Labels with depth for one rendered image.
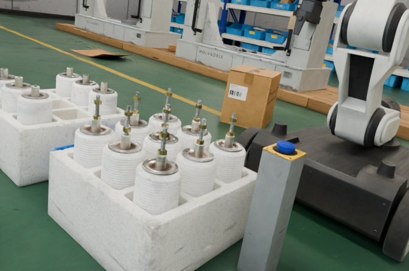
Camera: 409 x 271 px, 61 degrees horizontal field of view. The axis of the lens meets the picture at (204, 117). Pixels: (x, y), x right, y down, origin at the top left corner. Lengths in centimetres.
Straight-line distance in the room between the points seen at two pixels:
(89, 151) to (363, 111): 85
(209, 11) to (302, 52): 117
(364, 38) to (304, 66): 178
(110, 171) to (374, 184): 70
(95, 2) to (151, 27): 136
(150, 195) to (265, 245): 28
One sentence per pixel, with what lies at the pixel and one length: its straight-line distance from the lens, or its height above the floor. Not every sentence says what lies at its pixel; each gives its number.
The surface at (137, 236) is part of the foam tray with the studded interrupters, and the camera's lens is 72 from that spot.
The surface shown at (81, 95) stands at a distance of 134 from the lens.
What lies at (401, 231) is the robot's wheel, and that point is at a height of 12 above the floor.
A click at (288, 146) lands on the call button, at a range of 75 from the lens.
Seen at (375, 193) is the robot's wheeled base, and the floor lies 18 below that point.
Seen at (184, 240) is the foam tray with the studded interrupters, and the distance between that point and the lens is 78.
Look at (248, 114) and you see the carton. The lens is 191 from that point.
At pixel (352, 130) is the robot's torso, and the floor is 26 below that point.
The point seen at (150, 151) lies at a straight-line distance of 86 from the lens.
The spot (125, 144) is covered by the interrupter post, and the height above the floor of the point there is 26.
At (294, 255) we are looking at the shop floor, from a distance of 102.
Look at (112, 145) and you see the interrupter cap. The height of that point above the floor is 25.
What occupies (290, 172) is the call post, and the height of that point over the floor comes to 29.
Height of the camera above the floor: 57
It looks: 17 degrees down
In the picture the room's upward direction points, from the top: 9 degrees clockwise
